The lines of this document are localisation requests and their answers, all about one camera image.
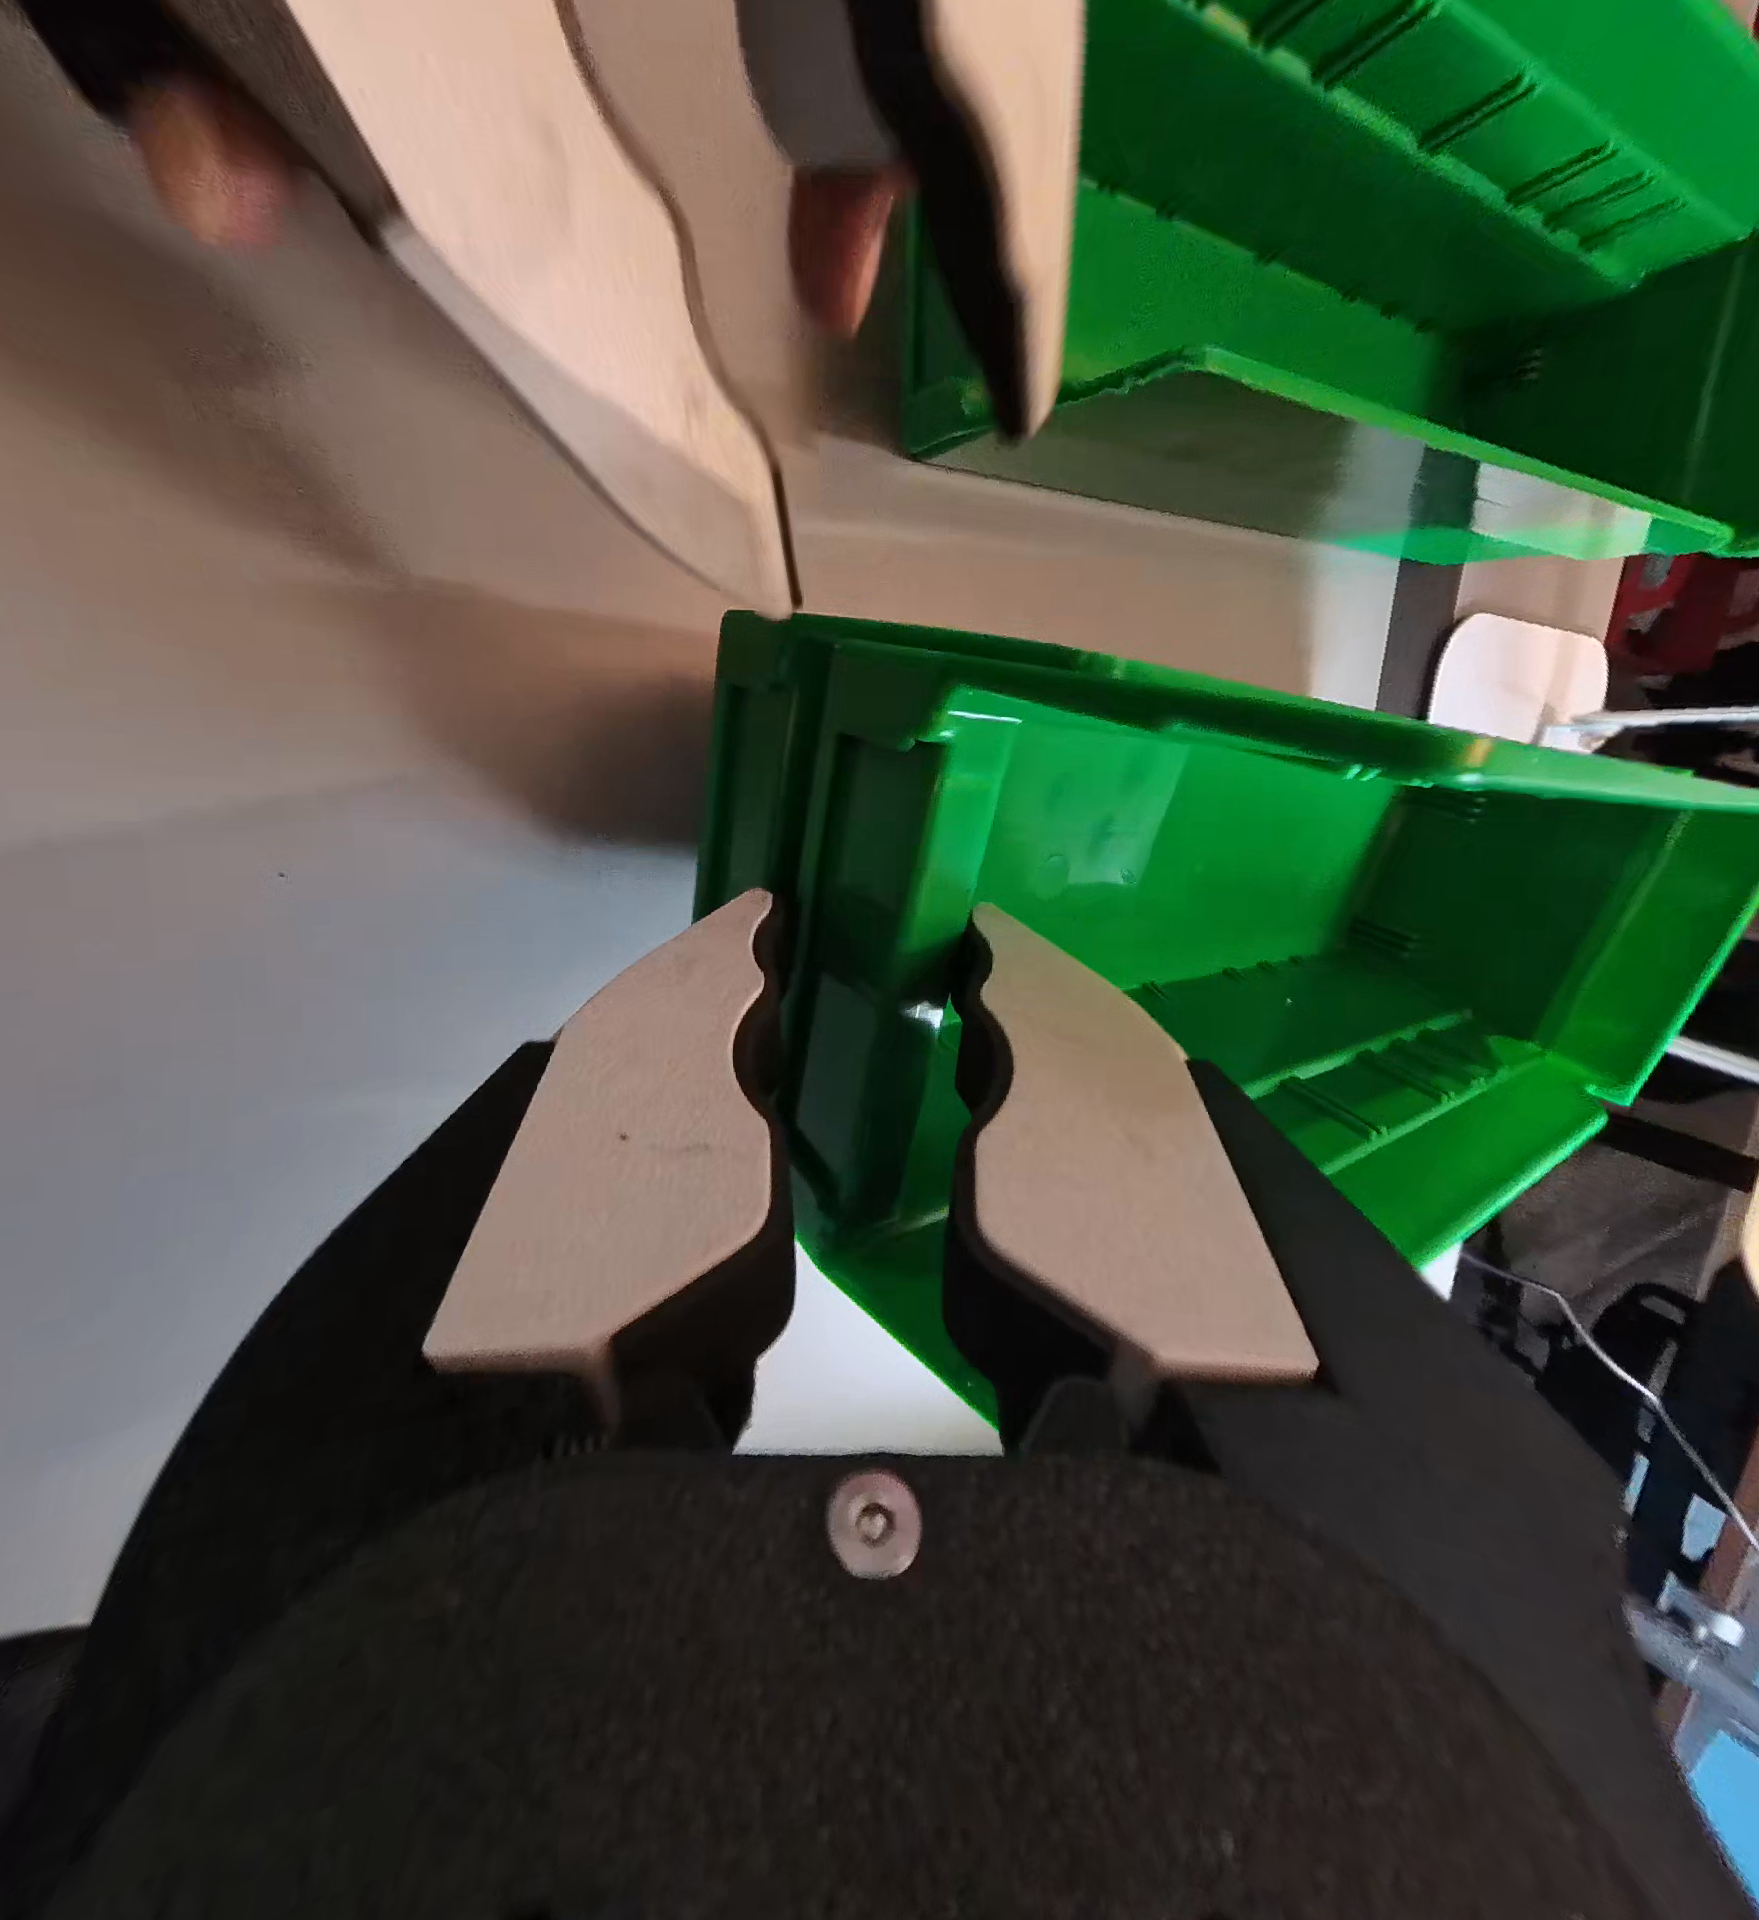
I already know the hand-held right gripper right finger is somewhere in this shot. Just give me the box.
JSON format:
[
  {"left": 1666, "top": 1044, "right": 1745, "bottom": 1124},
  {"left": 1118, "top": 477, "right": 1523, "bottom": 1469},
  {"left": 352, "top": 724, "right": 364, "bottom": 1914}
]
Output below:
[{"left": 939, "top": 900, "right": 1324, "bottom": 1453}]

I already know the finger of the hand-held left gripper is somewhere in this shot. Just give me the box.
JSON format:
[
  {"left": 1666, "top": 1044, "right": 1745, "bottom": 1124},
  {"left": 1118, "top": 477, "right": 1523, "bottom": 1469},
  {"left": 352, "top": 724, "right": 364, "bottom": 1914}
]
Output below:
[
  {"left": 858, "top": 0, "right": 1091, "bottom": 444},
  {"left": 279, "top": 0, "right": 798, "bottom": 616}
]

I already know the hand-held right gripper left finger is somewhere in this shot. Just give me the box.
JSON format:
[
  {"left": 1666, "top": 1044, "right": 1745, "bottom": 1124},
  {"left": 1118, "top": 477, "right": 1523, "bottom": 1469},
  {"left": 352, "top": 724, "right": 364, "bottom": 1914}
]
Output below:
[{"left": 422, "top": 887, "right": 798, "bottom": 1447}]

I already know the light grey desk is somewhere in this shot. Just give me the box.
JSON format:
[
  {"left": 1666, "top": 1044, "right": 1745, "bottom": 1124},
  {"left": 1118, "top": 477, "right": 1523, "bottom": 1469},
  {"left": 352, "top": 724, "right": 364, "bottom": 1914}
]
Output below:
[{"left": 0, "top": 0, "right": 1617, "bottom": 1666}]

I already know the person's left hand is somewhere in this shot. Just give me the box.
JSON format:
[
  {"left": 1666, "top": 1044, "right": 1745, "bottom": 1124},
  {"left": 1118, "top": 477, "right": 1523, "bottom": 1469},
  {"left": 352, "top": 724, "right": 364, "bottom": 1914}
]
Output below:
[{"left": 129, "top": 73, "right": 916, "bottom": 339}]

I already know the white document stand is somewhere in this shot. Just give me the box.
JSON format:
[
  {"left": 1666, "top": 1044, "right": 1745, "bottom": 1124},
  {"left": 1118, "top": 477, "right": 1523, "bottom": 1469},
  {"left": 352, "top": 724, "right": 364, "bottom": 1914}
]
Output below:
[{"left": 1427, "top": 607, "right": 1759, "bottom": 751}]

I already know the red basket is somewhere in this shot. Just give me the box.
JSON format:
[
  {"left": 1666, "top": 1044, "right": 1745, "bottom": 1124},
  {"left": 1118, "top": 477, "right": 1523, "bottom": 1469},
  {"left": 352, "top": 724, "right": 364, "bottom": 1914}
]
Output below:
[{"left": 1606, "top": 547, "right": 1759, "bottom": 683}]

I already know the thin grey cable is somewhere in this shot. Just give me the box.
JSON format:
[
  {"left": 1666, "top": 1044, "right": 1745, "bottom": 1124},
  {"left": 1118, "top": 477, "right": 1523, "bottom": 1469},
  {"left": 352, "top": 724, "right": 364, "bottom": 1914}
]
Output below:
[{"left": 1456, "top": 1252, "right": 1759, "bottom": 1561}]

